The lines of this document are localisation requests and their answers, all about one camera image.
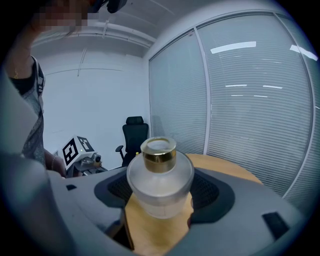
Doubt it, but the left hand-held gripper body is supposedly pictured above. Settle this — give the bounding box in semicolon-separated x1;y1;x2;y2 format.
61;134;109;177

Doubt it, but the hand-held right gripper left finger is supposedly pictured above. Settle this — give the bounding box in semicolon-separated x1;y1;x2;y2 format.
49;167;136;256

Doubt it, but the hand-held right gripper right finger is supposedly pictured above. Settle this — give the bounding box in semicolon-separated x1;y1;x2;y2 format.
172;167;307;256

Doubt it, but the small clear glass jar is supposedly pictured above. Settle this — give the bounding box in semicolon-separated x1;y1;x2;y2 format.
126;136;195;220

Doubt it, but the person's left forearm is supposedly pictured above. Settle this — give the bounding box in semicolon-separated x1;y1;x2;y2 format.
44;147;66;178

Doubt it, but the round wooden table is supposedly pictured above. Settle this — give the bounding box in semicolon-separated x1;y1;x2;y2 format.
123;153;264;252

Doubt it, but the person's body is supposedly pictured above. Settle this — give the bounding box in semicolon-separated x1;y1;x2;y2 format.
4;0;101;168

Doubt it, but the black office chair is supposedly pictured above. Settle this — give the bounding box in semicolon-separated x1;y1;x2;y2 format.
115;116;150;168

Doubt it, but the black head-worn camera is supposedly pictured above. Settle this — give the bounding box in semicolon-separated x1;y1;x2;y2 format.
93;0;128;14

